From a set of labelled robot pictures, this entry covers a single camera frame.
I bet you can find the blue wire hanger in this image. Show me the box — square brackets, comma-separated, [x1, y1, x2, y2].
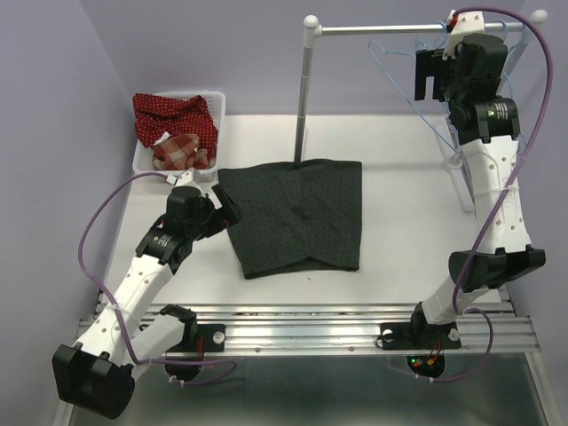
[367, 39, 461, 154]
[439, 11, 527, 75]
[414, 34, 461, 154]
[503, 26, 533, 153]

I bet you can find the dark dotted skirt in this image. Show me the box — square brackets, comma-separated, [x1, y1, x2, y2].
[218, 159, 362, 280]

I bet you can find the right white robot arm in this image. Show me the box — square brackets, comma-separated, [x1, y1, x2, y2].
[377, 33, 546, 351]

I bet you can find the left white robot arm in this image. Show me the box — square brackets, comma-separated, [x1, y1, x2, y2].
[51, 185, 240, 420]

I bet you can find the orange plaid cloth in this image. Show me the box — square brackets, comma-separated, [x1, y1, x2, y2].
[152, 133, 217, 171]

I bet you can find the white perforated plastic basket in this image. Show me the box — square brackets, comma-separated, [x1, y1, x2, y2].
[132, 91, 226, 181]

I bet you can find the red dotted cloth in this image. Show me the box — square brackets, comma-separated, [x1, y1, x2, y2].
[132, 93, 218, 158]

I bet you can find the white clothes rack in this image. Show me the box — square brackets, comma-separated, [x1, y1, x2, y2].
[293, 7, 551, 212]

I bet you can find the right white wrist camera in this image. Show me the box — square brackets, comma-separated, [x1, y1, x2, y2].
[442, 10, 485, 60]

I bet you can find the aluminium mounting rail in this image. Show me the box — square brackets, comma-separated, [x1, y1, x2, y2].
[88, 303, 538, 356]

